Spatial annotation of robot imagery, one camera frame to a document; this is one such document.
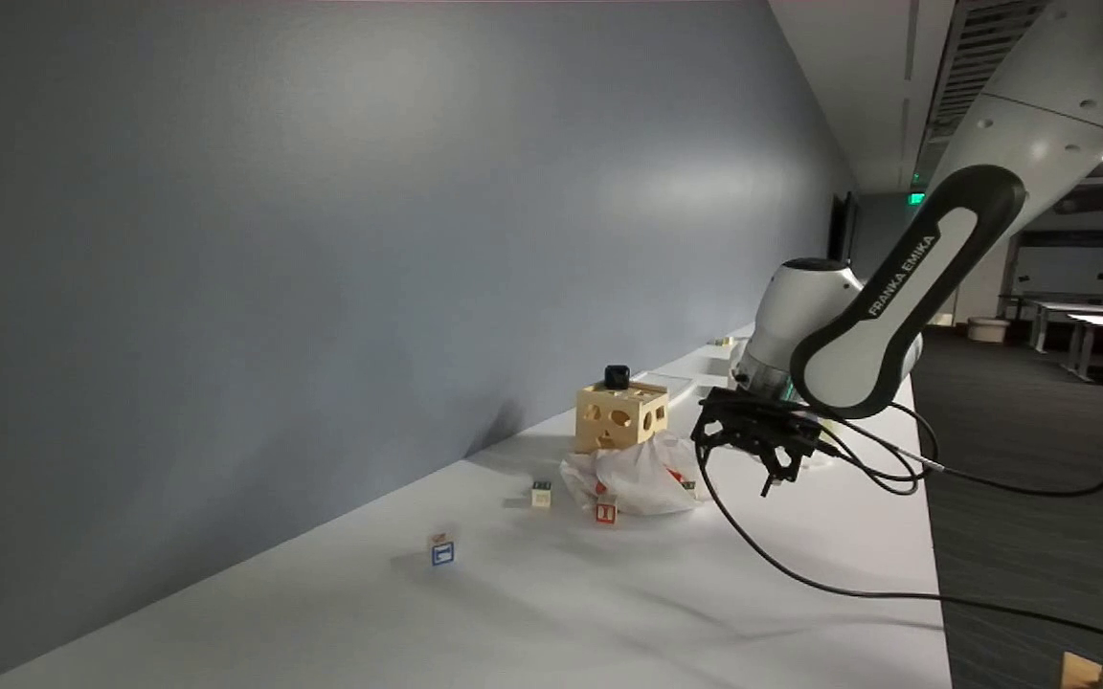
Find wooden shape sorter cube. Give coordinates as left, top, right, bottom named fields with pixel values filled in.
left=575, top=379, right=672, bottom=455

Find long black robot cable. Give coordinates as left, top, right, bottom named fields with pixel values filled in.
left=694, top=437, right=1103, bottom=661

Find ceiling air vent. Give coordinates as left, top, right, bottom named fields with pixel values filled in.
left=916, top=0, right=1057, bottom=147

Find white drawstring bag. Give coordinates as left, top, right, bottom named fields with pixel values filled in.
left=554, top=433, right=706, bottom=527

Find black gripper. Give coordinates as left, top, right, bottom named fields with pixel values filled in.
left=689, top=386, right=826, bottom=502

